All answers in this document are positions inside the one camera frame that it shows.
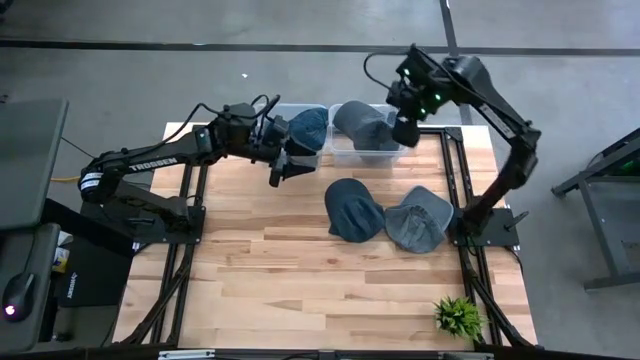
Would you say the grey metal table frame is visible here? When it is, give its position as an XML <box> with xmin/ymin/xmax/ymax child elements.
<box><xmin>551</xmin><ymin>127</ymin><xmax>640</xmax><ymax>292</ymax></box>

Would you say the black computer mouse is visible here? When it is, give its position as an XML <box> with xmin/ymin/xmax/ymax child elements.
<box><xmin>1</xmin><ymin>272</ymin><xmax>37</xmax><ymax>323</ymax></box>

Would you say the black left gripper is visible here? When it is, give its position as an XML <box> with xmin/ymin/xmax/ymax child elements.
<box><xmin>260</xmin><ymin>114</ymin><xmax>322</xmax><ymax>190</ymax></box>

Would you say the green plant in white pot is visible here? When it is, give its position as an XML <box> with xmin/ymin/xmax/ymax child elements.
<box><xmin>432</xmin><ymin>295</ymin><xmax>487</xmax><ymax>344</ymax></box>

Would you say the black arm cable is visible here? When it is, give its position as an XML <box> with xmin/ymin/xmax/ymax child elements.
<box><xmin>362</xmin><ymin>48</ymin><xmax>412</xmax><ymax>94</ymax></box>
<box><xmin>144</xmin><ymin>92</ymin><xmax>282</xmax><ymax>151</ymax></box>

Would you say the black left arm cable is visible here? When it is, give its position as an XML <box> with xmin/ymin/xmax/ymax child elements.
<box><xmin>144</xmin><ymin>92</ymin><xmax>282</xmax><ymax>151</ymax></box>

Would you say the black Husky box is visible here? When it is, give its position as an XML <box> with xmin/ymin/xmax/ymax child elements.
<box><xmin>58</xmin><ymin>234</ymin><xmax>135</xmax><ymax>309</ymax></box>

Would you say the black aluminium rig frame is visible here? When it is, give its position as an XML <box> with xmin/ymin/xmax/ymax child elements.
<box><xmin>112</xmin><ymin>122</ymin><xmax>540</xmax><ymax>360</ymax></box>

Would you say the grey desk surface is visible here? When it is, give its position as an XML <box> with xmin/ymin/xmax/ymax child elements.
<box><xmin>0</xmin><ymin>222</ymin><xmax>62</xmax><ymax>354</ymax></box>

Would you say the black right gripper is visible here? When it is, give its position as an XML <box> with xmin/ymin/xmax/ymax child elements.
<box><xmin>385</xmin><ymin>77</ymin><xmax>427</xmax><ymax>149</ymax></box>

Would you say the grey flat panel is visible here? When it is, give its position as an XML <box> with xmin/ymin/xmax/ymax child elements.
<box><xmin>0</xmin><ymin>97</ymin><xmax>70</xmax><ymax>231</ymax></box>

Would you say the dark blue baseball cap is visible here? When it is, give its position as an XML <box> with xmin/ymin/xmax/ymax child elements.
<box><xmin>323</xmin><ymin>177</ymin><xmax>387</xmax><ymax>245</ymax></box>
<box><xmin>288</xmin><ymin>107</ymin><xmax>330</xmax><ymax>154</ymax></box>

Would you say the clear plastic container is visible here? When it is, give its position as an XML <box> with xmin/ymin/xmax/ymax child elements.
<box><xmin>269</xmin><ymin>102</ymin><xmax>331</xmax><ymax>169</ymax></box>
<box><xmin>327</xmin><ymin>102</ymin><xmax>410</xmax><ymax>170</ymax></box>

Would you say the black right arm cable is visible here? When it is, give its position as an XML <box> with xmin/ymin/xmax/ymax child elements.
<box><xmin>362</xmin><ymin>48</ymin><xmax>412</xmax><ymax>94</ymax></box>

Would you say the grey baseball cap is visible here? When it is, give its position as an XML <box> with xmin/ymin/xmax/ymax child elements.
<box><xmin>383</xmin><ymin>184</ymin><xmax>455</xmax><ymax>255</ymax></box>
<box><xmin>333</xmin><ymin>99</ymin><xmax>401</xmax><ymax>152</ymax></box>

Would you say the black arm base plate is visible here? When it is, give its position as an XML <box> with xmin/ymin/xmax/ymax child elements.
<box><xmin>79</xmin><ymin>193</ymin><xmax>207</xmax><ymax>246</ymax></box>
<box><xmin>452</xmin><ymin>207</ymin><xmax>521</xmax><ymax>249</ymax></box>

